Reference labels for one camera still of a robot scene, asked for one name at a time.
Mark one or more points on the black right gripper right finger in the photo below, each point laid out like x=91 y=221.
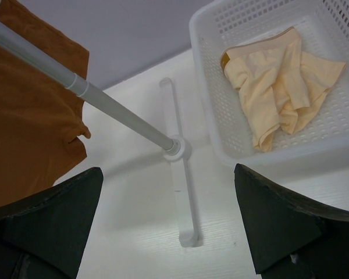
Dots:
x=291 y=235

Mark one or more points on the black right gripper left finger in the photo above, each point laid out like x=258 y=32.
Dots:
x=44 y=235

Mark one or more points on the cream beige underwear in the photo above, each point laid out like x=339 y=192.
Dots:
x=279 y=85

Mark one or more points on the brown underwear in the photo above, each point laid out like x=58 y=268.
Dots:
x=40 y=130

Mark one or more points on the silver and white clothes rack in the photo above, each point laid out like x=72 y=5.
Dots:
x=175 y=148

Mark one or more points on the white plastic basket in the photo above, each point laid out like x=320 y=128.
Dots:
x=324 y=30

